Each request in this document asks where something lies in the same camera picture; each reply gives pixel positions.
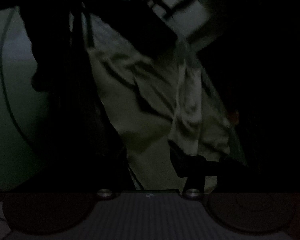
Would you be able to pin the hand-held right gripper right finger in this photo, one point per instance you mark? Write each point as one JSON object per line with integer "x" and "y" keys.
{"x": 181, "y": 163}

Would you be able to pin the beige garment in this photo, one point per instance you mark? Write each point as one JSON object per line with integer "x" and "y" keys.
{"x": 155, "y": 100}

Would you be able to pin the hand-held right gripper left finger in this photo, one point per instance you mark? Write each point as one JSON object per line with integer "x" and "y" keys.
{"x": 110, "y": 176}

